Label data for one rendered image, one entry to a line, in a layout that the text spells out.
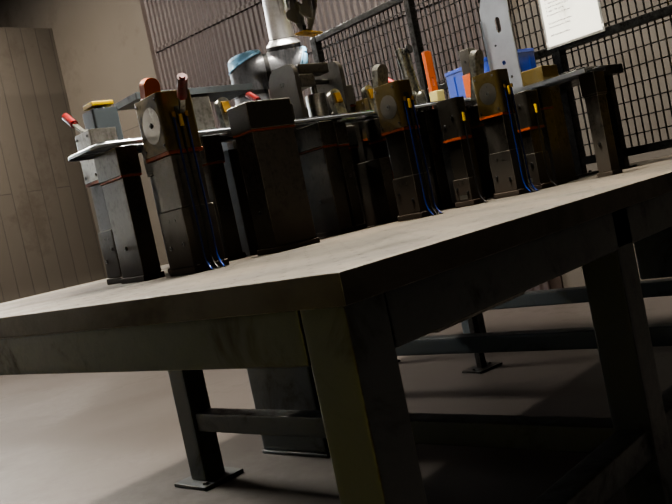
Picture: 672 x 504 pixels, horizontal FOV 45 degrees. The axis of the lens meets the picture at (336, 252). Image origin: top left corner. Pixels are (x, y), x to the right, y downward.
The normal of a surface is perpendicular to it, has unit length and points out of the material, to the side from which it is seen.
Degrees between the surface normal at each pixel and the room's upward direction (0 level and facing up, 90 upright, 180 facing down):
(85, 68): 90
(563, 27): 90
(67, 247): 90
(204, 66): 90
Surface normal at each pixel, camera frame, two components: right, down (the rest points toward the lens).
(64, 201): 0.73, -0.11
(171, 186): -0.76, 0.19
